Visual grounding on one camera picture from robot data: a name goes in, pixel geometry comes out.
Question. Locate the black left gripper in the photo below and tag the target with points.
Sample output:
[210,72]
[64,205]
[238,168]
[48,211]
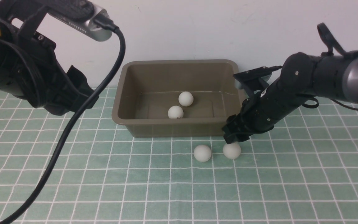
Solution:
[29,70]

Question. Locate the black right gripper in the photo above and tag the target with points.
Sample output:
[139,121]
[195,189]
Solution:
[265,110]

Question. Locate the white ping-pong ball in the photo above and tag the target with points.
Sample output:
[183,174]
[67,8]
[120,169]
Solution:
[202,153]
[186,99]
[232,151]
[175,112]

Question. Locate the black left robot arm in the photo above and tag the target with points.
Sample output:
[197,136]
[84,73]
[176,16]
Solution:
[29,70]

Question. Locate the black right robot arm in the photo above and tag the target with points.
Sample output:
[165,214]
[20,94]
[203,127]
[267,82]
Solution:
[332,77]

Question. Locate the olive green plastic bin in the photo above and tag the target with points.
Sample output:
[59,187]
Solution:
[147,89]

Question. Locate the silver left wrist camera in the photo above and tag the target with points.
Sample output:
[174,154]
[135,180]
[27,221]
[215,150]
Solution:
[82,15]

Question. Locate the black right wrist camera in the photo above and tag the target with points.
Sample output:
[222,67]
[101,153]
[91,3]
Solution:
[253,81]

